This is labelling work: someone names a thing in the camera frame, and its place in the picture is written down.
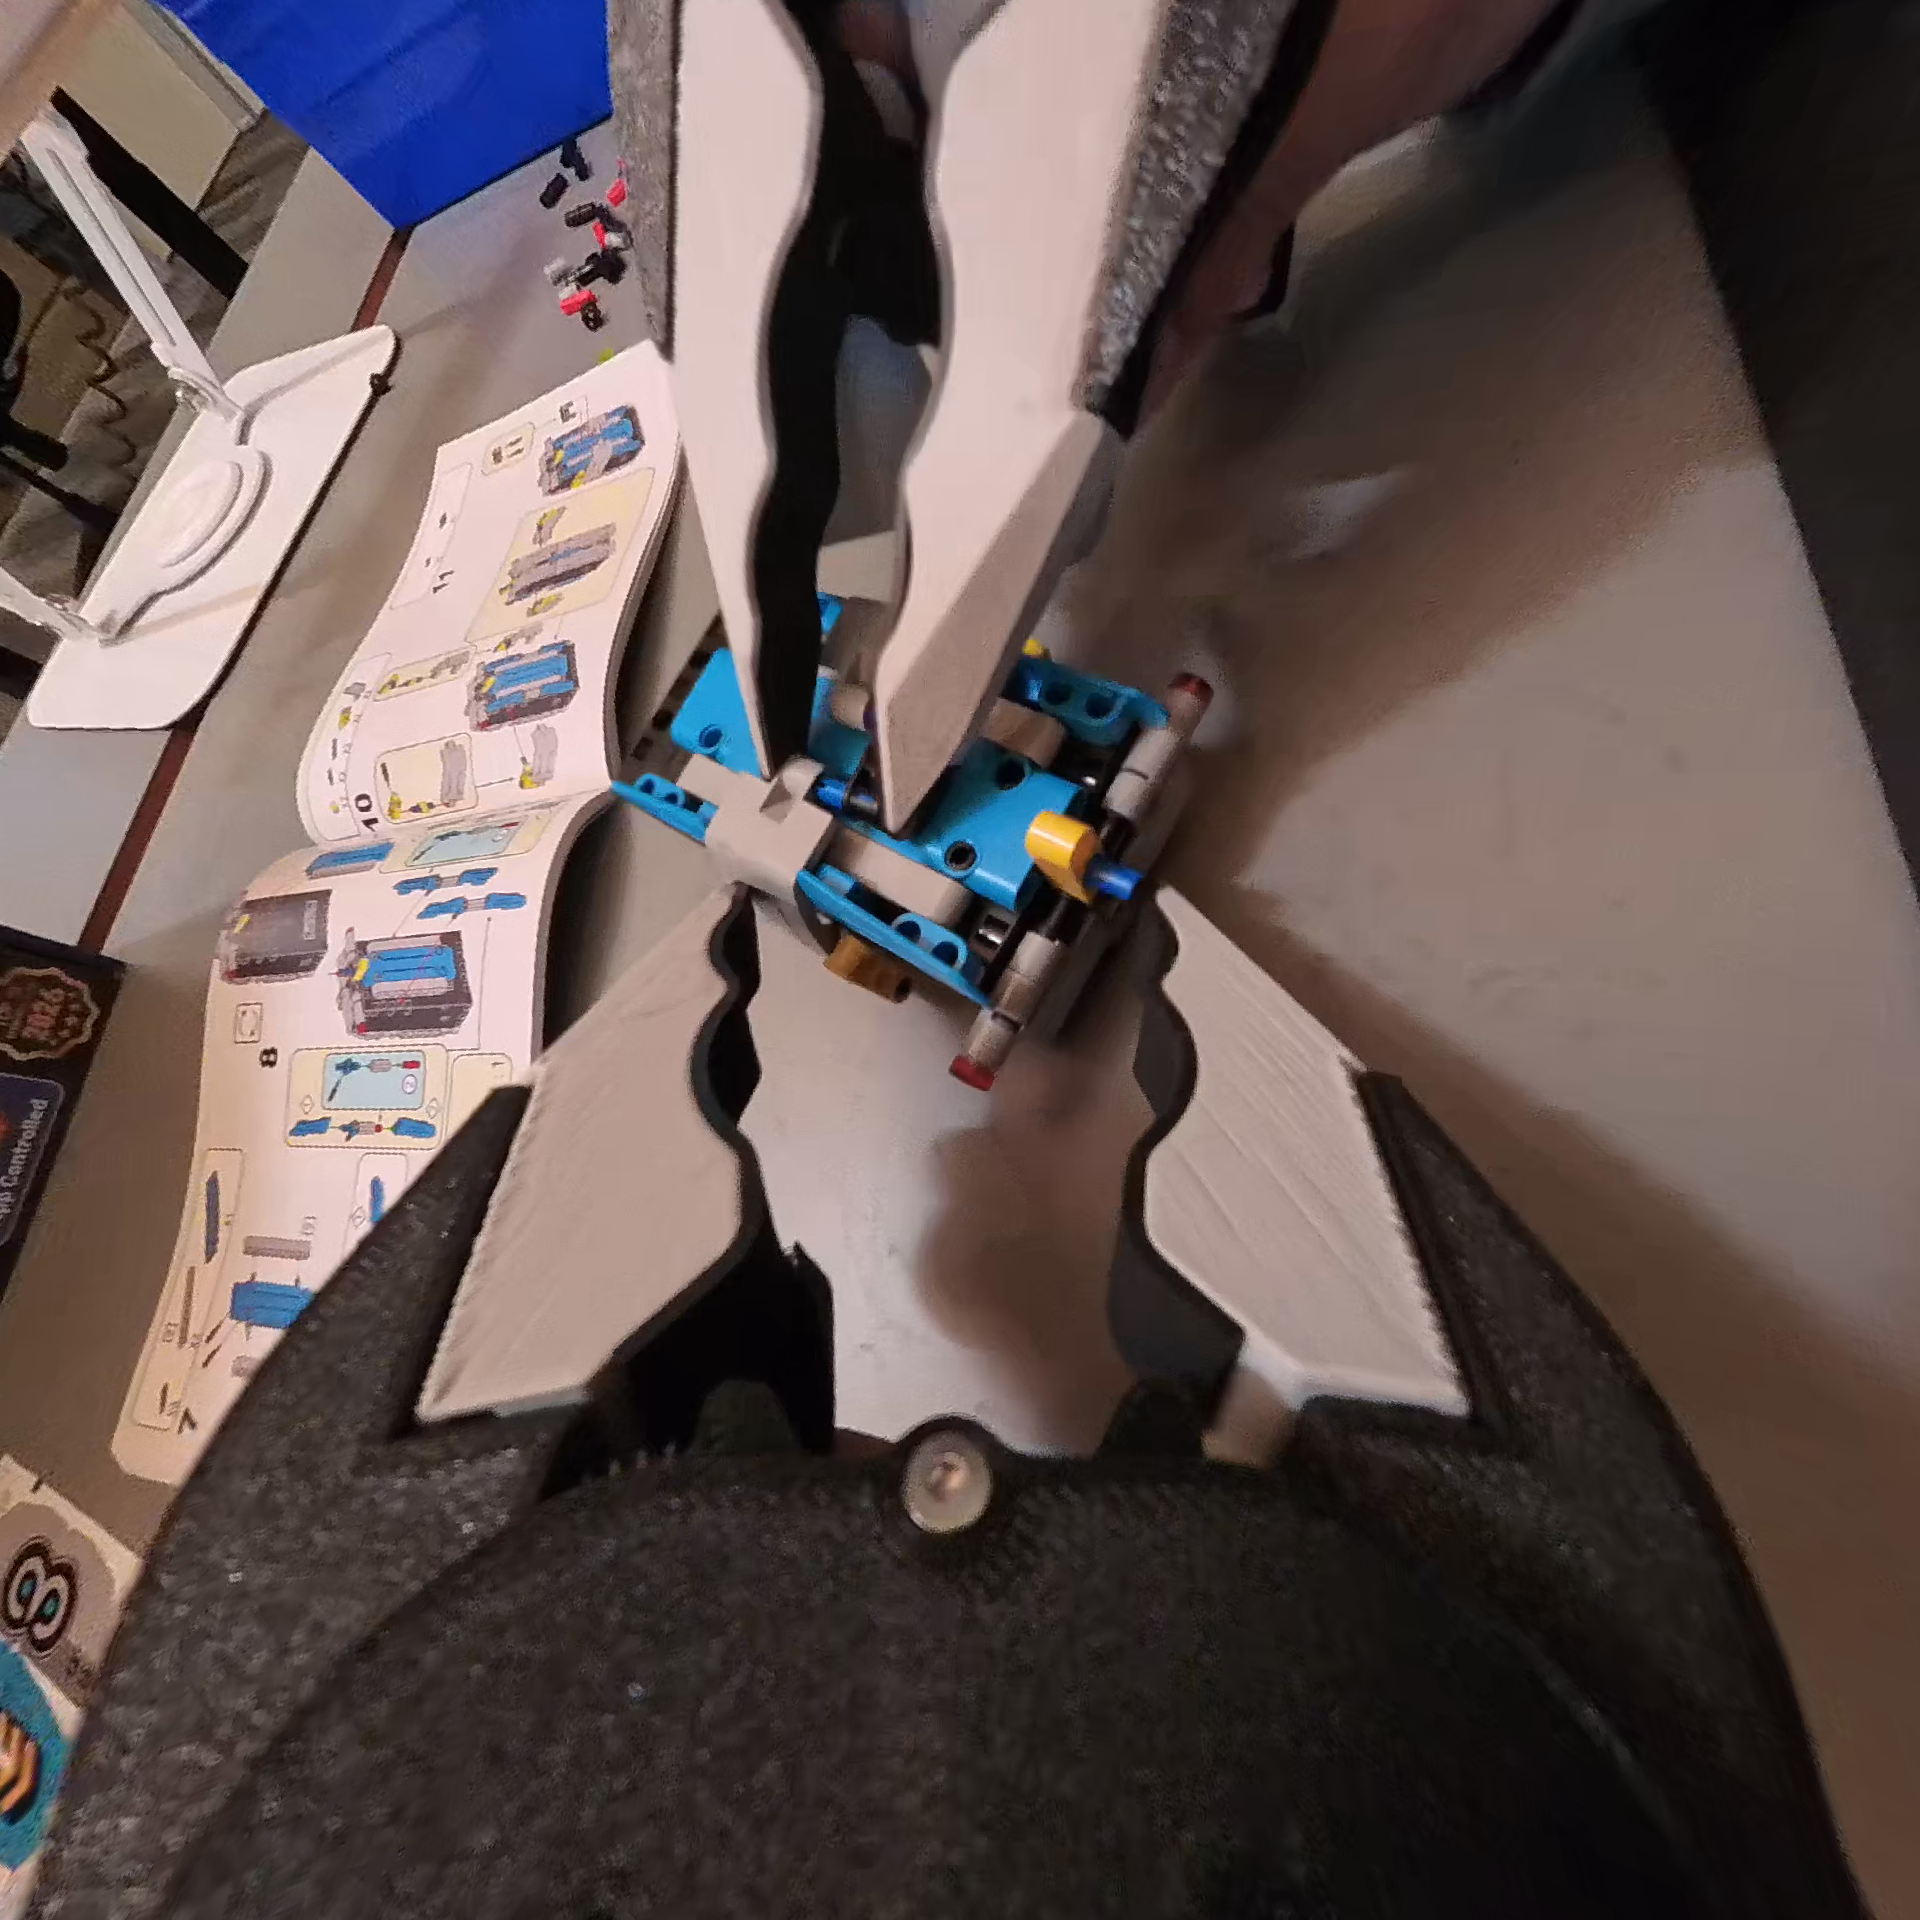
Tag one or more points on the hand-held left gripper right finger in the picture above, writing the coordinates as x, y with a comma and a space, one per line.
1290, 1245

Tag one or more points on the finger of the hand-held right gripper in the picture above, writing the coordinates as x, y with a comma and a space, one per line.
1005, 375
735, 301

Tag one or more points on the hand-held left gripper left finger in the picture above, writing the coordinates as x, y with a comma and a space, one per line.
601, 1230

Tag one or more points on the pile of toy brick pieces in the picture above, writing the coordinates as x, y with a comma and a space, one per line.
592, 240

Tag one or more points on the instruction booklet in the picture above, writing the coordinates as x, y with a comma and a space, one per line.
375, 901

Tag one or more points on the grey blue toy brick model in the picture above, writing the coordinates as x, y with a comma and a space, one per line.
991, 794

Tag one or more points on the black toy connector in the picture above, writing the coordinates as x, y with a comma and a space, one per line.
841, 793

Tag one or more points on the person's right hand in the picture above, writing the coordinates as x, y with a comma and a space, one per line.
1365, 105

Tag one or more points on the blue plastic bin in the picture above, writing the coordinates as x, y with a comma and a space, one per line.
421, 105

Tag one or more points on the white book stand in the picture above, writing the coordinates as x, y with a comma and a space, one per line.
194, 494

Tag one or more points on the dark printed toy set box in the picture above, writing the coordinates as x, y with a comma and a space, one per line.
45, 1080

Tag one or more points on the black perforated board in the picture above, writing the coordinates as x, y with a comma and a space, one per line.
1830, 375

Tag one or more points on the blue sticker sheet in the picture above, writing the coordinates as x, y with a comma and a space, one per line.
45, 1621

